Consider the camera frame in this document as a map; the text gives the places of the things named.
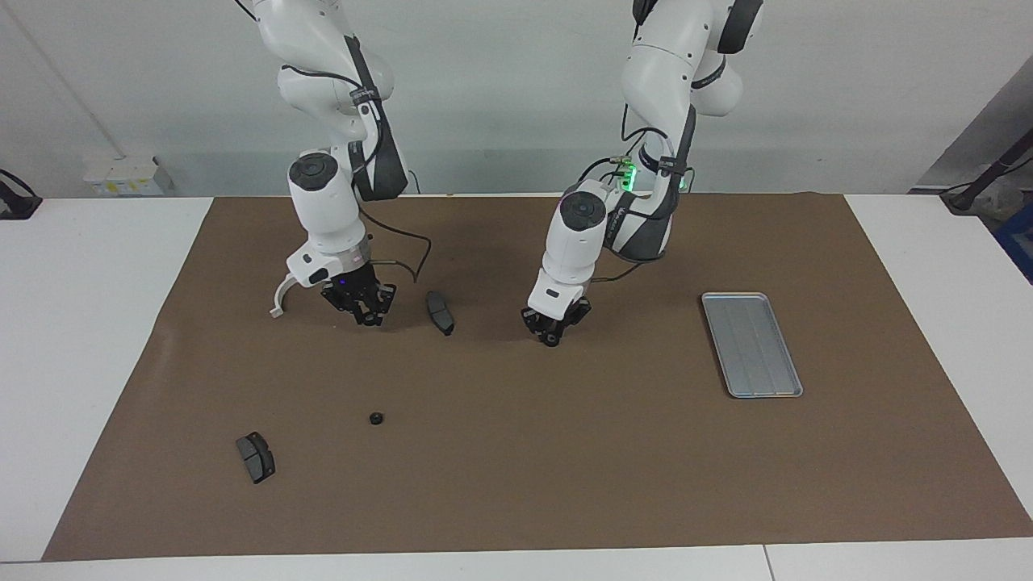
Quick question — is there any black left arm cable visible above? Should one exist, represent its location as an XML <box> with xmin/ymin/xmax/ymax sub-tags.
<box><xmin>588</xmin><ymin>101</ymin><xmax>699</xmax><ymax>285</ymax></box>

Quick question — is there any black clamp base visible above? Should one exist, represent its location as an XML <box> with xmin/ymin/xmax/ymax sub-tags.
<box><xmin>0</xmin><ymin>169</ymin><xmax>43</xmax><ymax>220</ymax></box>

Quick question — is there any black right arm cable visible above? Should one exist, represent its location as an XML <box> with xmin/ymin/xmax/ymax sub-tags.
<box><xmin>282</xmin><ymin>65</ymin><xmax>433</xmax><ymax>283</ymax></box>

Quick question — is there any short grey brake pad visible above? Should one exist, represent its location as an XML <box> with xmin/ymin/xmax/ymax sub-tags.
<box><xmin>236</xmin><ymin>432</ymin><xmax>276</xmax><ymax>485</ymax></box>

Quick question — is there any brown paper table mat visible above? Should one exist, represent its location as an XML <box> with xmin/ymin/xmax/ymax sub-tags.
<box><xmin>42</xmin><ymin>192</ymin><xmax>1033</xmax><ymax>562</ymax></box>

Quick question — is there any black stand leg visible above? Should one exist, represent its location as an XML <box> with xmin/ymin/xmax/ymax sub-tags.
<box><xmin>940</xmin><ymin>153</ymin><xmax>1033</xmax><ymax>215</ymax></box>

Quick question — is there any long grey brake pad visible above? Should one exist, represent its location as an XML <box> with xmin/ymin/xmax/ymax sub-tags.
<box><xmin>425</xmin><ymin>290</ymin><xmax>455</xmax><ymax>336</ymax></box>

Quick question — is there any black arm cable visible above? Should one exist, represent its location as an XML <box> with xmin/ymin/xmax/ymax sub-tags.
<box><xmin>588</xmin><ymin>101</ymin><xmax>699</xmax><ymax>285</ymax></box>
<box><xmin>282</xmin><ymin>65</ymin><xmax>433</xmax><ymax>283</ymax></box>

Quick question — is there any black base cable bundle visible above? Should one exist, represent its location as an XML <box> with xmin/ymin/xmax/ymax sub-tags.
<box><xmin>576</xmin><ymin>156</ymin><xmax>638</xmax><ymax>193</ymax></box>

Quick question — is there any white power strip box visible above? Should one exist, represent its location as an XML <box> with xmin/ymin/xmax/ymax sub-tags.
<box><xmin>85</xmin><ymin>157</ymin><xmax>174</xmax><ymax>197</ymax></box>

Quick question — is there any silver metal tray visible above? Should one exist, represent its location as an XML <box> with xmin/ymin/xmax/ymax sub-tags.
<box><xmin>701</xmin><ymin>292</ymin><xmax>805</xmax><ymax>399</ymax></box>

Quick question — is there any blue box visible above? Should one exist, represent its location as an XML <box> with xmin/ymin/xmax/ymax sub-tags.
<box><xmin>994</xmin><ymin>202</ymin><xmax>1033</xmax><ymax>283</ymax></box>

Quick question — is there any white curved plastic clip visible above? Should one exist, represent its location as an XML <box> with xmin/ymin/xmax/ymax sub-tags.
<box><xmin>270</xmin><ymin>274</ymin><xmax>301</xmax><ymax>319</ymax></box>

